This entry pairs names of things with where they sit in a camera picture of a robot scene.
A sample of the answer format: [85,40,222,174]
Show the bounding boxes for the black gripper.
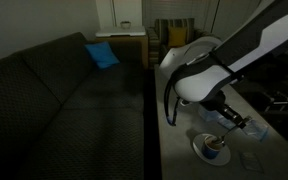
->
[200,93,252,130]

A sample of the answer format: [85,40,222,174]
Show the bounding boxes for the dark-handled metal spoon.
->
[212,115,253,148]

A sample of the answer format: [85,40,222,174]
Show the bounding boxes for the blue ceramic cup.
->
[202,134,225,160]

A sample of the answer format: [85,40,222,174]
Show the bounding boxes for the blue Twinings tea bag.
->
[239,151,265,174]
[217,116,238,131]
[242,118,267,139]
[250,121,269,143]

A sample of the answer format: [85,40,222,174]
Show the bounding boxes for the white saucer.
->
[192,133,232,167]

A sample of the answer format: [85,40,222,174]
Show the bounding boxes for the light wooden coffee table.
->
[153,64,288,180]

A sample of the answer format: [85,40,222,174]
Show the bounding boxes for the tall grey door panel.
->
[213,0,263,41]

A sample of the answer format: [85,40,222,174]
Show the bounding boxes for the yellow throw pillow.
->
[167,26,188,48]

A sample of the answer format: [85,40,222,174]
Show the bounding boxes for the striped armchair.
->
[146,17,222,69]

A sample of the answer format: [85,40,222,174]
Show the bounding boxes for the grey window blinds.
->
[142,0,218,20]

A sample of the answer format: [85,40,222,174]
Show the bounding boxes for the white-topped wooden side table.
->
[94,25,149,69]

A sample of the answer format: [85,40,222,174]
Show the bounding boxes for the blue throw pillow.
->
[84,41,121,70]

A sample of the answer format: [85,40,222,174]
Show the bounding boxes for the dark grey sofa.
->
[0,31,149,180]

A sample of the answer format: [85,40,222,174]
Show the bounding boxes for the black metal frame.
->
[250,88,288,114]

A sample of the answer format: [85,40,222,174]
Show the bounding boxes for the black cable with blue tape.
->
[163,71,182,127]

